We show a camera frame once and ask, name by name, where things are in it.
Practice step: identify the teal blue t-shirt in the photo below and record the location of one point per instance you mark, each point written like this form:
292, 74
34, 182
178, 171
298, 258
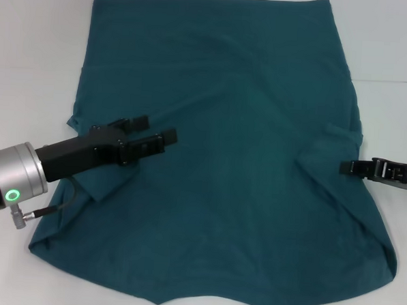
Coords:
224, 143

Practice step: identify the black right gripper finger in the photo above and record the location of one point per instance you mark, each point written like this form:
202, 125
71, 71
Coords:
359, 168

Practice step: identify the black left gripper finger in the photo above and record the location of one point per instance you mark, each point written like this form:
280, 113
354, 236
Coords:
145, 149
140, 122

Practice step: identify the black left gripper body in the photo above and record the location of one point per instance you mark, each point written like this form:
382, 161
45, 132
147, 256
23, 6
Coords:
77, 152

